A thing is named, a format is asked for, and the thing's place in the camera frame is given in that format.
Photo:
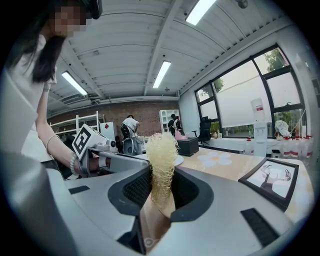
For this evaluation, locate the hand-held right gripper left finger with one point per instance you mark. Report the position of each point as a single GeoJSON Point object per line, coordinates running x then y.
{"type": "Point", "coordinates": [100, 212]}

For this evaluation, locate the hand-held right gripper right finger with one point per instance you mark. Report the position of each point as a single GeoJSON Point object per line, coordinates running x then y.
{"type": "Point", "coordinates": [220, 225]}

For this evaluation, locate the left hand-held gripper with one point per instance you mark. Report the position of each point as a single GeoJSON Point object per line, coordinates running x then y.
{"type": "Point", "coordinates": [82, 141]}

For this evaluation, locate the yellow sponge cloth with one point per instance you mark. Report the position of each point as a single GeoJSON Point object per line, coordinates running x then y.
{"type": "Point", "coordinates": [162, 160]}

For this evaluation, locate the person's left forearm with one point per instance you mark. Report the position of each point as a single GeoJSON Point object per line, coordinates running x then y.
{"type": "Point", "coordinates": [53, 130]}

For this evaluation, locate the white metal rack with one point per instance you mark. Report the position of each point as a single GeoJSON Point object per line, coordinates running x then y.
{"type": "Point", "coordinates": [77, 122]}

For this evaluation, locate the ceiling light panel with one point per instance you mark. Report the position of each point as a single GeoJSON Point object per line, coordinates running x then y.
{"type": "Point", "coordinates": [200, 11]}
{"type": "Point", "coordinates": [162, 74]}
{"type": "Point", "coordinates": [74, 83]}

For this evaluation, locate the black framed deer picture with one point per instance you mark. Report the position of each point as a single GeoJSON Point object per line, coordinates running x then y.
{"type": "Point", "coordinates": [272, 182]}

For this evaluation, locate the white round plate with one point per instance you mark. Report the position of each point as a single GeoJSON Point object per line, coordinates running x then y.
{"type": "Point", "coordinates": [180, 160]}

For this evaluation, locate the white window bench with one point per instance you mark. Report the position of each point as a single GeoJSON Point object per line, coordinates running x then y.
{"type": "Point", "coordinates": [230, 145]}

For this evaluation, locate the black leather tissue box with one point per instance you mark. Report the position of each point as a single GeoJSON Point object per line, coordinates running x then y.
{"type": "Point", "coordinates": [188, 148]}

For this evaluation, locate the single clear water jug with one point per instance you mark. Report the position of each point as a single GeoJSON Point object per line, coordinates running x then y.
{"type": "Point", "coordinates": [249, 147]}

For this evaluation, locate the white arched shelf cabinet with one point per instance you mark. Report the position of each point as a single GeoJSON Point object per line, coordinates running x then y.
{"type": "Point", "coordinates": [166, 120]}

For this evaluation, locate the person's white shirt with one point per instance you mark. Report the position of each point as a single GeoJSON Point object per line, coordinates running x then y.
{"type": "Point", "coordinates": [25, 75]}

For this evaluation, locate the small grey bin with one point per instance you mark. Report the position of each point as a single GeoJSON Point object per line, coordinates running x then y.
{"type": "Point", "coordinates": [276, 153]}

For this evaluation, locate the black office chair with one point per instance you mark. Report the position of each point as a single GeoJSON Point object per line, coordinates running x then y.
{"type": "Point", "coordinates": [205, 130]}

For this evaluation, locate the pink tissue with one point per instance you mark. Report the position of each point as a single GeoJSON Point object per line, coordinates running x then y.
{"type": "Point", "coordinates": [181, 136]}

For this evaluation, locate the white water dispenser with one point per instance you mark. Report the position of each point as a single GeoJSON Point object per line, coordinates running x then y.
{"type": "Point", "coordinates": [260, 132]}

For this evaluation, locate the row of water jugs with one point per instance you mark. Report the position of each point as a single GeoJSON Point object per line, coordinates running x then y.
{"type": "Point", "coordinates": [297, 150]}

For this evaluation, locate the person's head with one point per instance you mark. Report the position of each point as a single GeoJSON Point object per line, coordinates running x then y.
{"type": "Point", "coordinates": [67, 20]}

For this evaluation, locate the black framed window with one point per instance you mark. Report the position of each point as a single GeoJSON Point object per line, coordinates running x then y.
{"type": "Point", "coordinates": [237, 100]}

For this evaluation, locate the black head-worn camera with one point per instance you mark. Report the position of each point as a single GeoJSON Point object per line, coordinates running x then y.
{"type": "Point", "coordinates": [96, 7]}

